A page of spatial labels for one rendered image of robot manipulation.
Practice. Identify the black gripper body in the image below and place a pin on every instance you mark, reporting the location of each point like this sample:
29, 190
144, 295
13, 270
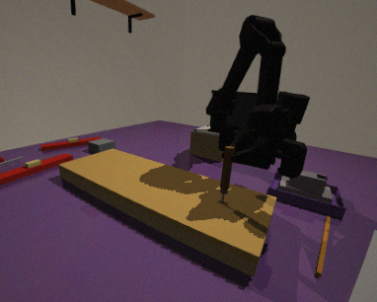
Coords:
292, 157

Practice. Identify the purple shallow tray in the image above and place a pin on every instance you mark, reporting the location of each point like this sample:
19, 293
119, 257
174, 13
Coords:
335, 208

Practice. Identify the orange thin bar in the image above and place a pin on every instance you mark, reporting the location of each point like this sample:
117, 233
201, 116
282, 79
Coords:
323, 247

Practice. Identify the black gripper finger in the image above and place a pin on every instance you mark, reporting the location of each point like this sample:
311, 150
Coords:
239, 140
258, 155

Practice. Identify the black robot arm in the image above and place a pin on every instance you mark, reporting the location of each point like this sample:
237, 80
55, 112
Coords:
272, 114

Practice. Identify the tan wooden floor panel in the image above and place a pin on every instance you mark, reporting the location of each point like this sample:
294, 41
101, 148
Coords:
180, 204

